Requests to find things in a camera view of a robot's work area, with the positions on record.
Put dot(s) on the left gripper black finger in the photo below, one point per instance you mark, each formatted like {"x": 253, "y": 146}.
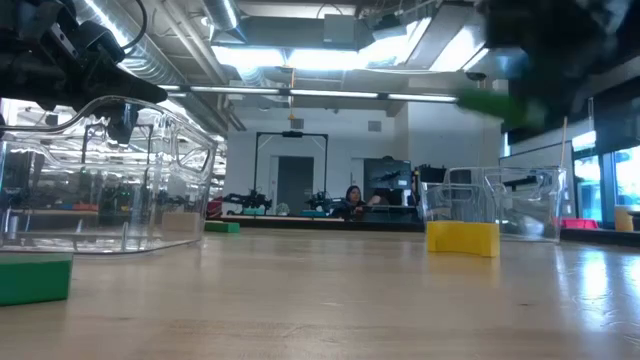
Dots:
{"x": 122, "y": 125}
{"x": 135, "y": 90}

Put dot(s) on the green foam block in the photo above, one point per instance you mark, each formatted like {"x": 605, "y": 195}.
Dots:
{"x": 222, "y": 227}
{"x": 32, "y": 280}
{"x": 490, "y": 106}

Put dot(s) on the wooden block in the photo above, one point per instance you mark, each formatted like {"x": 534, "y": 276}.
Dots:
{"x": 180, "y": 222}

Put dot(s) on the yellow arch block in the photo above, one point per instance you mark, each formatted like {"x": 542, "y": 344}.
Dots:
{"x": 462, "y": 242}

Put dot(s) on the black background robot arm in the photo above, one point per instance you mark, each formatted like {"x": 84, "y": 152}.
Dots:
{"x": 248, "y": 201}
{"x": 322, "y": 201}

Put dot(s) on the clear plastic bin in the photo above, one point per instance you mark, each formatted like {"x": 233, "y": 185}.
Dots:
{"x": 530, "y": 200}
{"x": 165, "y": 165}

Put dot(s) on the grey door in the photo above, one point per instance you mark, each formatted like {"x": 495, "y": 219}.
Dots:
{"x": 295, "y": 185}

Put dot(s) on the red tray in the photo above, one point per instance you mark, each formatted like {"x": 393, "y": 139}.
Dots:
{"x": 579, "y": 223}

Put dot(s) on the yellow container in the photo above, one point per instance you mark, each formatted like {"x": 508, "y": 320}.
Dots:
{"x": 623, "y": 220}

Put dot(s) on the long ceiling light strip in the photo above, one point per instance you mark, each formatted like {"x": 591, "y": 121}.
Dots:
{"x": 325, "y": 93}

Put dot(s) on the long background table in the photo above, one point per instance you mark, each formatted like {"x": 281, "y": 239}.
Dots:
{"x": 300, "y": 222}

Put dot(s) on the person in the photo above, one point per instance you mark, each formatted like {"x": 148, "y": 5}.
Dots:
{"x": 352, "y": 200}

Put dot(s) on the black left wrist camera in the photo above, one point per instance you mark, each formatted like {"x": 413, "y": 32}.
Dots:
{"x": 97, "y": 40}

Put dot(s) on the dome security camera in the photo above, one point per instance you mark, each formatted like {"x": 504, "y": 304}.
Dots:
{"x": 475, "y": 76}

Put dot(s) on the black gantry frame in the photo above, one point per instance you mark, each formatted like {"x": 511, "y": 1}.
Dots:
{"x": 291, "y": 134}

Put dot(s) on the dark wall monitor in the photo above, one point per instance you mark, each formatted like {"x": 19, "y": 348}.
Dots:
{"x": 387, "y": 177}

